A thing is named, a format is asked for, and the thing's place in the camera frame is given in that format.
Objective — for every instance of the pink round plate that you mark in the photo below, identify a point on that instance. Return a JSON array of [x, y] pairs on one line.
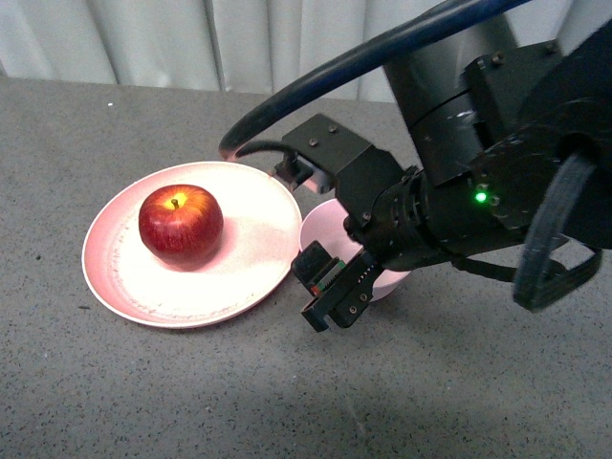
[[260, 240]]

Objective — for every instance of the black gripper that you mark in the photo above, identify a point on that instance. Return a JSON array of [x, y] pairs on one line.
[[396, 214]]

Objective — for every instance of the pink bowl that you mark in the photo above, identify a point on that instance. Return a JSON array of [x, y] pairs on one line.
[[325, 225]]

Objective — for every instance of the red apple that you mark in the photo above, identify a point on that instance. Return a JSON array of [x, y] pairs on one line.
[[181, 224]]

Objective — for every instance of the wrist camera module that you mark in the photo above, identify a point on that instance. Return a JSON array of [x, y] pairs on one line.
[[295, 172]]

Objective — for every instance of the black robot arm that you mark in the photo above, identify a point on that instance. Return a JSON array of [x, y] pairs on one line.
[[514, 180]]

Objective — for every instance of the white curtain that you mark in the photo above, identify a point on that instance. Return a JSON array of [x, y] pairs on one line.
[[229, 46]]

